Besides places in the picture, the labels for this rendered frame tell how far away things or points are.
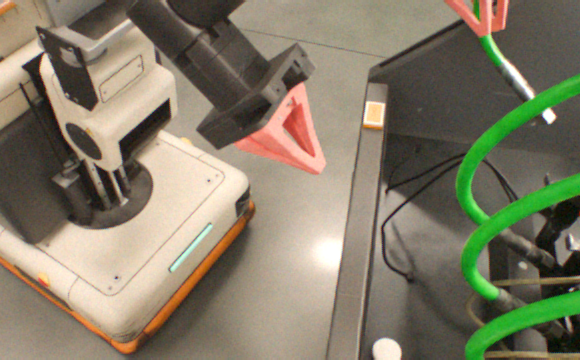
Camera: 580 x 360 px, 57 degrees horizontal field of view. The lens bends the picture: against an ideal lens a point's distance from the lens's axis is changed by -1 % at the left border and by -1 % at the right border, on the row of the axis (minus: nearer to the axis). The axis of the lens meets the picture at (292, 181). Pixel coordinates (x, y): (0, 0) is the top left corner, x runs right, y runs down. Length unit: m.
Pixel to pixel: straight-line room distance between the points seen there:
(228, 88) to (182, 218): 1.20
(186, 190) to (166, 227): 0.14
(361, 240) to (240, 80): 0.38
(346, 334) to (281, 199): 1.32
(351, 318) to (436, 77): 0.45
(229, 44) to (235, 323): 1.37
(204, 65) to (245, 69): 0.03
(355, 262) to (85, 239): 1.05
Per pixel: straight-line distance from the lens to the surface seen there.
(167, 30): 0.42
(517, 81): 0.70
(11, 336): 1.90
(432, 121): 1.02
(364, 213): 0.77
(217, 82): 0.42
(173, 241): 1.56
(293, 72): 0.43
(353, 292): 0.70
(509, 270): 0.73
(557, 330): 0.61
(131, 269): 1.54
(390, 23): 2.79
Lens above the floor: 1.57
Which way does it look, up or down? 51 degrees down
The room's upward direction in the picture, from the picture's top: straight up
